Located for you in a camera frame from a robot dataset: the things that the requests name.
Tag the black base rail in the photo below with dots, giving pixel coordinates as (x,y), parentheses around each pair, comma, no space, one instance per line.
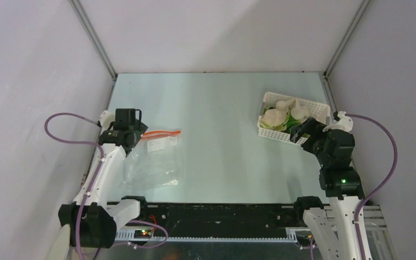
(211,221)

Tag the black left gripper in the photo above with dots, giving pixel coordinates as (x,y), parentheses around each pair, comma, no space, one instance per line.
(138,129)

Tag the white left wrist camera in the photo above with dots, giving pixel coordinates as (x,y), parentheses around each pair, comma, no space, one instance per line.
(106,119)

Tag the white perforated plastic basket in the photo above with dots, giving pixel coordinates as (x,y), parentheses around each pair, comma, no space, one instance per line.
(319,111)

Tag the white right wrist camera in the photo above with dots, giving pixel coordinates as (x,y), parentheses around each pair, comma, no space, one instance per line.
(343,122)

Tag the white cauliflower toy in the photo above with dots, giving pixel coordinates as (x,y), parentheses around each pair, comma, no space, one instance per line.
(274,119)

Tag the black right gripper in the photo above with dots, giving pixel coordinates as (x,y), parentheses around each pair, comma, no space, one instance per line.
(307,132)

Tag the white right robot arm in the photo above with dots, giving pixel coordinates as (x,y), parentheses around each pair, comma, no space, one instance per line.
(333,146)

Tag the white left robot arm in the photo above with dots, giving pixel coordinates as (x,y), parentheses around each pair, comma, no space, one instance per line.
(92,223)

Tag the clear zip bag orange zipper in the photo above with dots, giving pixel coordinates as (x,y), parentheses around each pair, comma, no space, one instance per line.
(156,161)

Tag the white oyster mushroom toy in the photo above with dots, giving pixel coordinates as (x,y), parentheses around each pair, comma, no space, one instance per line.
(293,108)

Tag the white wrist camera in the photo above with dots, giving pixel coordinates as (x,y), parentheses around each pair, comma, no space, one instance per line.
(343,122)
(106,119)

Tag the green bok choy toy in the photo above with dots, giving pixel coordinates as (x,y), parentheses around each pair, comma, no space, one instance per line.
(285,127)

